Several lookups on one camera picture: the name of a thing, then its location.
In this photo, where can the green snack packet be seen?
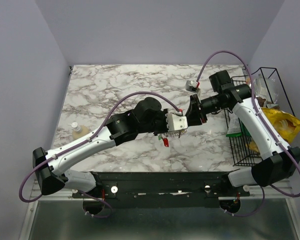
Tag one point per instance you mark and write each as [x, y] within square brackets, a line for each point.
[236, 129]

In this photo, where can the grey curved keyring holder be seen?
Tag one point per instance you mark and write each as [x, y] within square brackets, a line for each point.
[174, 134]

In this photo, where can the red key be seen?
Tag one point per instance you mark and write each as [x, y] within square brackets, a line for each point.
[165, 142]

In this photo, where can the black mounting rail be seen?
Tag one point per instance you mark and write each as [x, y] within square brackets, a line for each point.
[125, 190]

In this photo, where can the clear snack packet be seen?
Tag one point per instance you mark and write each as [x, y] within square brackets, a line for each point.
[265, 90]

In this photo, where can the beige bottle white cap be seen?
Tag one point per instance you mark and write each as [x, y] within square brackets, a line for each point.
[78, 131]

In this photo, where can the black wire basket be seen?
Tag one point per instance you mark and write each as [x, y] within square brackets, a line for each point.
[248, 150]

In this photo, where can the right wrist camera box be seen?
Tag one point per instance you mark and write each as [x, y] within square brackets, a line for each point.
[192, 86]

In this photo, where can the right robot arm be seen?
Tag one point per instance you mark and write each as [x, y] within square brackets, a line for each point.
[279, 159]

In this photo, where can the yellow chips bag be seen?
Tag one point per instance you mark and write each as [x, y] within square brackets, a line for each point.
[287, 125]

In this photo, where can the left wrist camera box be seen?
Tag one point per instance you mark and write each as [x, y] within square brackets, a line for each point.
[176, 122]

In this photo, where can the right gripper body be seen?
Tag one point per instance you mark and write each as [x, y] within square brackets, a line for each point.
[203, 117]

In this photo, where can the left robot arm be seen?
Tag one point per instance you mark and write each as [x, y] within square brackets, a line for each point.
[55, 173]

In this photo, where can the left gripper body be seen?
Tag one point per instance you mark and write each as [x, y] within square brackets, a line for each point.
[160, 123]

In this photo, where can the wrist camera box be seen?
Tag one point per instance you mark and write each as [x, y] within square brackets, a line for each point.
[192, 86]
[176, 122]

